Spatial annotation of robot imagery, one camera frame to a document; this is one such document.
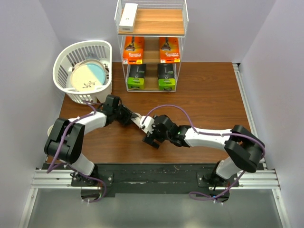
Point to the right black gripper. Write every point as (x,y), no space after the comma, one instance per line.
(149,140)

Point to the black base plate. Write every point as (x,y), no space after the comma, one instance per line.
(196,180)

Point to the green black razor box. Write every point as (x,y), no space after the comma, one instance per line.
(136,77)
(166,77)

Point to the grey Harry's box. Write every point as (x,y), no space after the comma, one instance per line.
(128,17)

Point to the cream paper cup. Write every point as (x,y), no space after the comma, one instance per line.
(49,130)

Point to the orange Gillette razor pack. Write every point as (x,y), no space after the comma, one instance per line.
(169,50)
(133,50)

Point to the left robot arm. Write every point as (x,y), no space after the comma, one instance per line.
(65,140)

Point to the white Harry's box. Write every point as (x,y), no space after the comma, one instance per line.
(138,122)

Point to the white wire wooden shelf unit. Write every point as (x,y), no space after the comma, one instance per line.
(154,19)

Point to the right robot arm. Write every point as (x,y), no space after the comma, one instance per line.
(244,150)

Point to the white plastic laundry basket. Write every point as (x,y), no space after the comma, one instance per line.
(72,55)

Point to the cream and blue plate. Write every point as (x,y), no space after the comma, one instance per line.
(88,76)

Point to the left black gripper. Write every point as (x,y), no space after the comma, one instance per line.
(126,120)

